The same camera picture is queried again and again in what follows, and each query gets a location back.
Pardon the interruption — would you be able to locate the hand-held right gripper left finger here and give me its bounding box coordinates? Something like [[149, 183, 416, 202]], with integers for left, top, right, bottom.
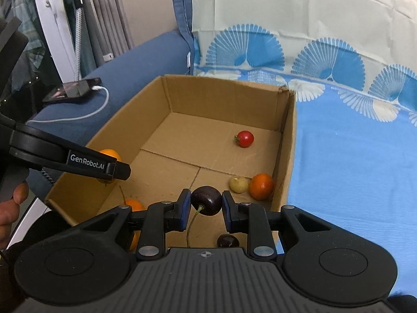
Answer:
[[78, 188, 192, 261]]

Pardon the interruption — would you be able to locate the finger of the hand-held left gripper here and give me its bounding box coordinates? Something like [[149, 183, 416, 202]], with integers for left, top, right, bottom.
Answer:
[[106, 161, 131, 181]]

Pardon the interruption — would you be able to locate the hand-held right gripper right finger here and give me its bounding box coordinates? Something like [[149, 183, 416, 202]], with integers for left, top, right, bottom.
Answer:
[[222, 189, 332, 259]]

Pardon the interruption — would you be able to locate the dark cherry with stem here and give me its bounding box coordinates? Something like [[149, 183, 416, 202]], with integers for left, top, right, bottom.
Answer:
[[186, 186, 223, 249]]

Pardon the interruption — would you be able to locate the small yellow fruit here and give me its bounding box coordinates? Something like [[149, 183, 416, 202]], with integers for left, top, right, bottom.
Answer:
[[229, 176, 251, 194]]

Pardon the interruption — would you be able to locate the small orange with stem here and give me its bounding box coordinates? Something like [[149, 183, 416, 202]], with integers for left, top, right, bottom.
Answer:
[[119, 186, 145, 212]]

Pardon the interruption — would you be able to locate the oval orange fruit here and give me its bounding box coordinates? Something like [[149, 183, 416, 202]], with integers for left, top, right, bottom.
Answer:
[[249, 173, 275, 201]]

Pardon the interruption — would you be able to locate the small red tomato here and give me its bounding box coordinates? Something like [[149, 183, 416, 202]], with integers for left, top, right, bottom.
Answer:
[[234, 130, 255, 148]]

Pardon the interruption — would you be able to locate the brown cardboard box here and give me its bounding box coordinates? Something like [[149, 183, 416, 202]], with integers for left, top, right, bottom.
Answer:
[[44, 74, 298, 251]]

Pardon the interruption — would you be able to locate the person's left hand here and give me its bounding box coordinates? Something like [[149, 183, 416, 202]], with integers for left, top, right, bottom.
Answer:
[[0, 182, 30, 250]]

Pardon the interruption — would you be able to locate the black smartphone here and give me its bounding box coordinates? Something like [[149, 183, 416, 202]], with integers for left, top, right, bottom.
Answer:
[[42, 77, 102, 104]]

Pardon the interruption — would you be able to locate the hanging plaid clothing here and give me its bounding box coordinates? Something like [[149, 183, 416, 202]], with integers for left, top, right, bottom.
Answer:
[[10, 0, 49, 72]]

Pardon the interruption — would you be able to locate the blue fan-print sheet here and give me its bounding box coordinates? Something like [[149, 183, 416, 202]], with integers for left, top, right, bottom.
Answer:
[[189, 0, 417, 300]]

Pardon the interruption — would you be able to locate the grey curtain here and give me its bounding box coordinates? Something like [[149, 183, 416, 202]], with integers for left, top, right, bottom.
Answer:
[[81, 0, 134, 69]]

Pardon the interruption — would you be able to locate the white charging cable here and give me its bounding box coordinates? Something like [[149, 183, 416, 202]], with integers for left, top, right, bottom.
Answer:
[[26, 86, 109, 125]]

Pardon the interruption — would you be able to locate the white door frame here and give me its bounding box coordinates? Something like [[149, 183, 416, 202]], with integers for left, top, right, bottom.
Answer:
[[31, 0, 82, 85]]

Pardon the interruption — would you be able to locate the braided grey cable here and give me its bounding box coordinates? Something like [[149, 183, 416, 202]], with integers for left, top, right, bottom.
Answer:
[[73, 7, 82, 82]]

